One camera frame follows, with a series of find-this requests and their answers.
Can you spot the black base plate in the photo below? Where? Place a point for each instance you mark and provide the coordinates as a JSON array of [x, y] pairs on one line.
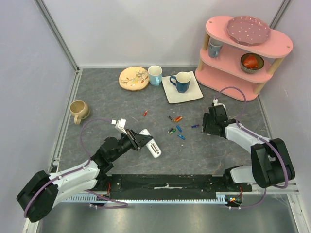
[[124, 182]]

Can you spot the aluminium frame rail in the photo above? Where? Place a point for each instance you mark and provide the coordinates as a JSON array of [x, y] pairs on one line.
[[57, 34]]

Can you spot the red cup in bowl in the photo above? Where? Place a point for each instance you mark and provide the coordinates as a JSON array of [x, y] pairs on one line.
[[250, 61]]

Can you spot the purple dotted plate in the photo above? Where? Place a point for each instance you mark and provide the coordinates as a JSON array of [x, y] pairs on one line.
[[248, 30]]

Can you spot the white square plate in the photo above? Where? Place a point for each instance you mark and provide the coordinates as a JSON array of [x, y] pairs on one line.
[[193, 93]]

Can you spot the white remote control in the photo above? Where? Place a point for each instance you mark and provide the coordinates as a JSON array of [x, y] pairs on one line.
[[152, 145]]

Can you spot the blue grey mug on shelf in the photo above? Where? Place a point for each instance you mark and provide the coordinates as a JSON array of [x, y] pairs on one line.
[[214, 47]]

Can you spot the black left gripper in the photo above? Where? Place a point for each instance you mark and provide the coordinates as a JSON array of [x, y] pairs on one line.
[[138, 140]]

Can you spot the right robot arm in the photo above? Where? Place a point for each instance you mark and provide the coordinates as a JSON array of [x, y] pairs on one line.
[[270, 161]]

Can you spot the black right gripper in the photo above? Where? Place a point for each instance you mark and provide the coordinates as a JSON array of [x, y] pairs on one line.
[[209, 124]]

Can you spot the beige floral plate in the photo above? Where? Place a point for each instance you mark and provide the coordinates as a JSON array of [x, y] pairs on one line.
[[134, 78]]

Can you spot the beige mug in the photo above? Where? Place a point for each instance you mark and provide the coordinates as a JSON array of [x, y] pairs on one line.
[[79, 110]]

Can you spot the pink three-tier shelf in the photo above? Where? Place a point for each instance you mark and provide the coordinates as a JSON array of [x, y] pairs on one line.
[[240, 55]]

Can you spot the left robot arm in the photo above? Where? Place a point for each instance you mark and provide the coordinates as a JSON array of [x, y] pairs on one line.
[[44, 191]]

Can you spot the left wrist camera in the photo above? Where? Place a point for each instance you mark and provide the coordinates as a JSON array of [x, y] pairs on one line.
[[120, 125]]

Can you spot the light blue mug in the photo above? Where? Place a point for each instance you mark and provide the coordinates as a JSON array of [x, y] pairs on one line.
[[155, 75]]

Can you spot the dark blue mug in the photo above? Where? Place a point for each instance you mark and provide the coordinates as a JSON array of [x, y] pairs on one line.
[[181, 81]]

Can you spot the dark patterned bowl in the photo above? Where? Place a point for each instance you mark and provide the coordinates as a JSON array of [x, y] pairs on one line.
[[248, 70]]

